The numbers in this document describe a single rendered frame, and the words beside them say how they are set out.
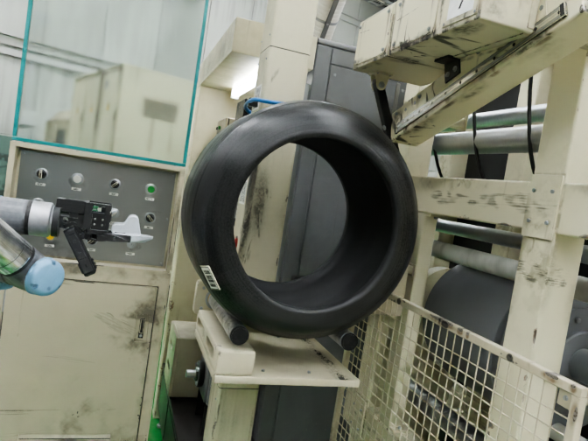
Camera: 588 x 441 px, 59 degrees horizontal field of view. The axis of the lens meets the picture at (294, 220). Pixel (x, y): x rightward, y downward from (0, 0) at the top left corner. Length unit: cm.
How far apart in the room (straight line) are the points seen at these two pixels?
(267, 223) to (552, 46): 87
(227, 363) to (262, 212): 52
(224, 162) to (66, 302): 94
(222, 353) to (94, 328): 78
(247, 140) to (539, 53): 64
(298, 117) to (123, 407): 126
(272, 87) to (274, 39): 14
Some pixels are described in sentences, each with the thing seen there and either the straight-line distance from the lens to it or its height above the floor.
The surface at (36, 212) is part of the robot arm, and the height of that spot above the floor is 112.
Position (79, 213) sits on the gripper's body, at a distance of 122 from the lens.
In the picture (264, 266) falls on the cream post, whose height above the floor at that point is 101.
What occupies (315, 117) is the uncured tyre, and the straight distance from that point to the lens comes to 119.
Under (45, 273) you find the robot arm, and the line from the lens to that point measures 112.
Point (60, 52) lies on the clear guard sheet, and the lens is 191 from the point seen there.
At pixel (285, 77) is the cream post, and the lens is 160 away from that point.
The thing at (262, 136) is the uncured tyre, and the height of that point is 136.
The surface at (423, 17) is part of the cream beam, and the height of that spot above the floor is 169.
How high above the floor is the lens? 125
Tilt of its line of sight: 3 degrees down
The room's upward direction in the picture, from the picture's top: 9 degrees clockwise
